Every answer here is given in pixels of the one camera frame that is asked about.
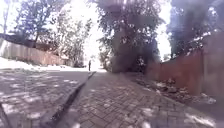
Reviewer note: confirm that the grey paved road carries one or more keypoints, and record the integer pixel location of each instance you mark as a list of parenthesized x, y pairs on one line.
[(30, 90)]

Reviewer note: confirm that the tree behind brick wall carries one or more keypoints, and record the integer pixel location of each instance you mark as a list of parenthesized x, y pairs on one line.
[(193, 23)]

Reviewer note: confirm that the dark kerb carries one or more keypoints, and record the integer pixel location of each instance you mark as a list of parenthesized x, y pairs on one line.
[(68, 101)]

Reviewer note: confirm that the brick paved path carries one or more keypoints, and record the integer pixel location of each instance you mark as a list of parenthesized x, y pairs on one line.
[(116, 100)]

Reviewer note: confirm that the large dark tree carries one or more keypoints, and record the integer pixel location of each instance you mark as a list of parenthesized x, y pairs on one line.
[(130, 36)]

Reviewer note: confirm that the building behind fence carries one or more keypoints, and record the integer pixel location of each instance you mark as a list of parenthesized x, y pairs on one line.
[(20, 40)]

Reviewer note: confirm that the red brick wall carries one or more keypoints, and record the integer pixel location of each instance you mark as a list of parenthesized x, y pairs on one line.
[(190, 68)]

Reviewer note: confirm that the tree with thin trunk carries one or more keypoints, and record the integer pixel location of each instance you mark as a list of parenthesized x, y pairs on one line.
[(40, 20)]

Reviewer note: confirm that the person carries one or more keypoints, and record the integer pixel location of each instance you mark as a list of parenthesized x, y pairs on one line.
[(89, 64)]

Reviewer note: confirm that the strip of litter and leaves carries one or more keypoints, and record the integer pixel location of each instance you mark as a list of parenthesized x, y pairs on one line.
[(170, 88)]

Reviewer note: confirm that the pale fence wall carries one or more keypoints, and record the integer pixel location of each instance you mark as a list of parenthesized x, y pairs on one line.
[(26, 53)]

